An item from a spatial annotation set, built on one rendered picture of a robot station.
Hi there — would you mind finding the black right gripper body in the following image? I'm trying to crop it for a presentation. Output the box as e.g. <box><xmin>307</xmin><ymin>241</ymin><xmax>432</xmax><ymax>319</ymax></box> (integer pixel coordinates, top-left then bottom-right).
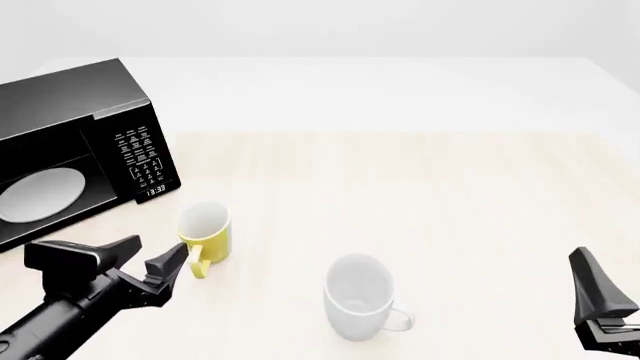
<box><xmin>572</xmin><ymin>315</ymin><xmax>640</xmax><ymax>354</ymax></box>

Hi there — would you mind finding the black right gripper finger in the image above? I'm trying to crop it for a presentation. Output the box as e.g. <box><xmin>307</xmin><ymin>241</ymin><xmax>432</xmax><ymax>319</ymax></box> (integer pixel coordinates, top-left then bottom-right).
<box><xmin>567</xmin><ymin>246</ymin><xmax>630</xmax><ymax>327</ymax></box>

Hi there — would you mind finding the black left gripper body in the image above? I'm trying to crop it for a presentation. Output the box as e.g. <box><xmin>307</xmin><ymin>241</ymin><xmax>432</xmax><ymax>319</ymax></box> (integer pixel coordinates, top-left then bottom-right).
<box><xmin>88</xmin><ymin>266</ymin><xmax>172</xmax><ymax>313</ymax></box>

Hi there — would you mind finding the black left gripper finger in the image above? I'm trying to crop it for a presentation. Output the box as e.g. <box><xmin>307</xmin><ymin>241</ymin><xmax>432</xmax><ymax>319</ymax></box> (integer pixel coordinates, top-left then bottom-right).
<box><xmin>143</xmin><ymin>241</ymin><xmax>190</xmax><ymax>298</ymax></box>
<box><xmin>98</xmin><ymin>234</ymin><xmax>143</xmax><ymax>273</ymax></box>

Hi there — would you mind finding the yellow and white mug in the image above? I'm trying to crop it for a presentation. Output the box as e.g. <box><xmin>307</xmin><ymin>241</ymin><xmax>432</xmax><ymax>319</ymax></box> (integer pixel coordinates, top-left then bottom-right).
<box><xmin>176</xmin><ymin>200</ymin><xmax>233</xmax><ymax>281</ymax></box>

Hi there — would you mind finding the black microwave oven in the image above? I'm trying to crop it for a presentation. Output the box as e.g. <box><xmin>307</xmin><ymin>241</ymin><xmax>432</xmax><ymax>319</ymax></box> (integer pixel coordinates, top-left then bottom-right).
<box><xmin>0</xmin><ymin>57</ymin><xmax>183</xmax><ymax>255</ymax></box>

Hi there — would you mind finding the white round turntable plate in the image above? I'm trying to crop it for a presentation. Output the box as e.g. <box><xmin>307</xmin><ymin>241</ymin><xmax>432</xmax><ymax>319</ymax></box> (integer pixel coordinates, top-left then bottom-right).
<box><xmin>0</xmin><ymin>166</ymin><xmax>87</xmax><ymax>224</ymax></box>

